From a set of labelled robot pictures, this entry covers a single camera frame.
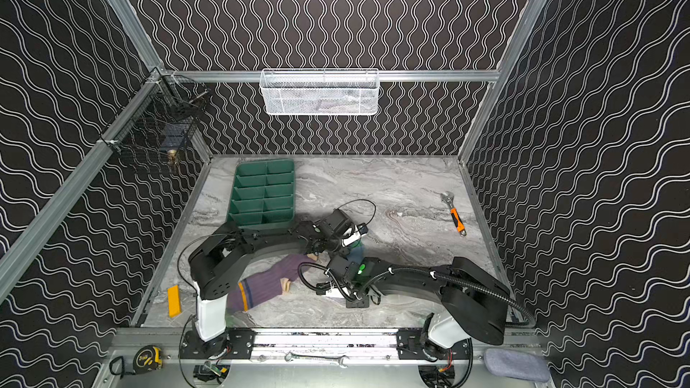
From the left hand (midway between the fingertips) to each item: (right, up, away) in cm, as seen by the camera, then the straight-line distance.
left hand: (354, 246), depth 90 cm
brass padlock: (-57, +29, -7) cm, 64 cm away
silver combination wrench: (-18, -26, -17) cm, 36 cm away
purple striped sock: (-29, -11, -4) cm, 31 cm away
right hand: (0, -12, -5) cm, 13 cm away
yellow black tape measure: (-55, -25, -20) cm, 63 cm away
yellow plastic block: (-55, -15, -8) cm, 58 cm away
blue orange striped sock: (+1, -3, 0) cm, 3 cm away
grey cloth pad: (+41, -26, -21) cm, 53 cm away
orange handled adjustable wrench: (+39, +5, +8) cm, 40 cm away
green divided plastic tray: (-34, +17, +11) cm, 40 cm away
